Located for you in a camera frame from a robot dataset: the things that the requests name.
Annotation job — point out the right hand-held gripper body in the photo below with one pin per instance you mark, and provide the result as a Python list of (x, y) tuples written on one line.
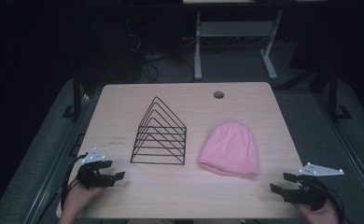
[(309, 193)]

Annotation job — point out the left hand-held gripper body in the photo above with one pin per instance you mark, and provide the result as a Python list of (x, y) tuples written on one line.
[(90, 179)]

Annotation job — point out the person's left hand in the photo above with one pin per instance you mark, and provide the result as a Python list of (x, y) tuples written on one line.
[(79, 199)]

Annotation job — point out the person's right hand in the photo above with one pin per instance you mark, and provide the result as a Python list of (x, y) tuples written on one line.
[(321, 216)]

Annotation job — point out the pink knit beanie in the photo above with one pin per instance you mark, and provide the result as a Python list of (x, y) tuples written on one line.
[(230, 149)]

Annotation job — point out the black metal stand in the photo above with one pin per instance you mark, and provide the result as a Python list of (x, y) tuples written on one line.
[(76, 93), (333, 93)]

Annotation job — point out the grey metal frame rail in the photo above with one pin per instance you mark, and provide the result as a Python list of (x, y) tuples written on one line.
[(55, 168)]

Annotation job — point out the white metal desk frame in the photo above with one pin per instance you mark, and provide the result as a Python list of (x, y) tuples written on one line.
[(233, 28)]

